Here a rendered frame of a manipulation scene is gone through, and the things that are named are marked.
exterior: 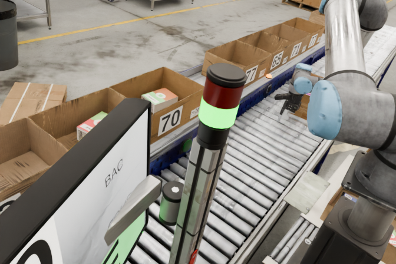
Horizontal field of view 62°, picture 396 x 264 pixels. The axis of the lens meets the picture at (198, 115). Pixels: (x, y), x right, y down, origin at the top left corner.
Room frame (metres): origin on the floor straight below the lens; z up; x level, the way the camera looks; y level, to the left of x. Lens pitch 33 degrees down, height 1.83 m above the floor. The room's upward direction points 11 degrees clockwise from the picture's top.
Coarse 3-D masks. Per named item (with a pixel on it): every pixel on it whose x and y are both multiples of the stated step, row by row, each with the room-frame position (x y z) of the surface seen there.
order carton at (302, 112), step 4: (316, 76) 2.27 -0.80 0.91; (320, 76) 2.26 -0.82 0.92; (304, 96) 1.91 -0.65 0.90; (308, 96) 1.90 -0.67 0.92; (304, 100) 1.91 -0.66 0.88; (308, 100) 1.90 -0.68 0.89; (304, 104) 1.90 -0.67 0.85; (300, 108) 1.91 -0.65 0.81; (304, 108) 1.90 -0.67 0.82; (296, 112) 1.92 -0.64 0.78; (300, 112) 1.91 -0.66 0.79; (304, 112) 1.90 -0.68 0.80; (300, 116) 1.90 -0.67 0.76; (304, 116) 1.89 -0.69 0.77
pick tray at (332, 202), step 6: (336, 192) 1.12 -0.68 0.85; (342, 192) 1.24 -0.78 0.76; (348, 192) 1.24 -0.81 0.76; (336, 198) 1.18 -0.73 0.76; (330, 204) 1.04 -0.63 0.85; (324, 210) 1.04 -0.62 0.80; (330, 210) 1.03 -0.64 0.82; (324, 216) 1.03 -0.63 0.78; (390, 246) 0.88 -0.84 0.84; (384, 252) 0.89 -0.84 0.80; (390, 252) 0.88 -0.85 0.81; (384, 258) 0.88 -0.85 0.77; (390, 258) 0.87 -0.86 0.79
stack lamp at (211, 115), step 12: (204, 84) 0.37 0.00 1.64; (216, 84) 0.36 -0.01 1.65; (204, 96) 0.37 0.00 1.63; (216, 96) 0.35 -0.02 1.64; (228, 96) 0.35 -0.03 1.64; (240, 96) 0.37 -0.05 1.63; (204, 108) 0.36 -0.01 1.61; (216, 108) 0.35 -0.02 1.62; (228, 108) 0.36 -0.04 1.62; (204, 120) 0.36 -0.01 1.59; (216, 120) 0.35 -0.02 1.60; (228, 120) 0.36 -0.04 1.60
